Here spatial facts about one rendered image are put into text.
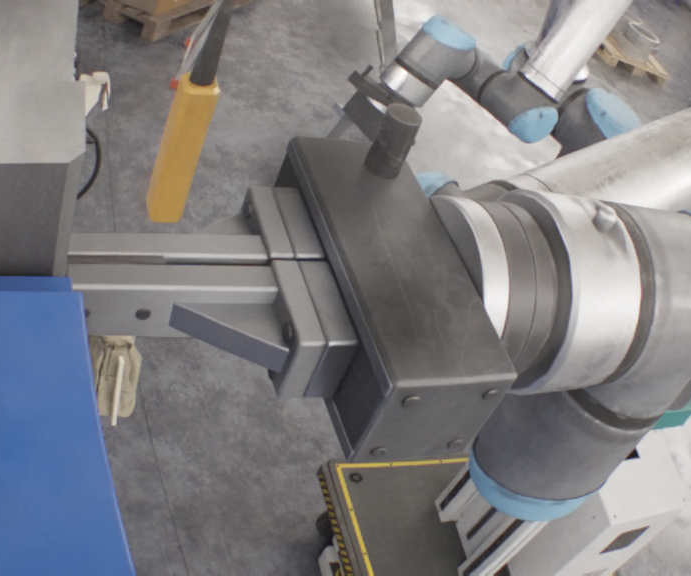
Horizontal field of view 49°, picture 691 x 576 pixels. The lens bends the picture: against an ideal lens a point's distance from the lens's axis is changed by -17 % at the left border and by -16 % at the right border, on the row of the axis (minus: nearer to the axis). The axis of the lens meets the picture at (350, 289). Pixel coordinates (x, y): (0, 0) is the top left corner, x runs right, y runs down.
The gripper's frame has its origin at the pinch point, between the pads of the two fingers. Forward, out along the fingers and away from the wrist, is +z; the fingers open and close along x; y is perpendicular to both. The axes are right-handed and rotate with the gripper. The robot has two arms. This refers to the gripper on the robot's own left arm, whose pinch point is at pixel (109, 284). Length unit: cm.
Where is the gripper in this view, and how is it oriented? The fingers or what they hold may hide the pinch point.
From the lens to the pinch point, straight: 30.9
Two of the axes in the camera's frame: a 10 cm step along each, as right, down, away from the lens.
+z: -9.0, -0.1, -4.3
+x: 2.9, 7.2, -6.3
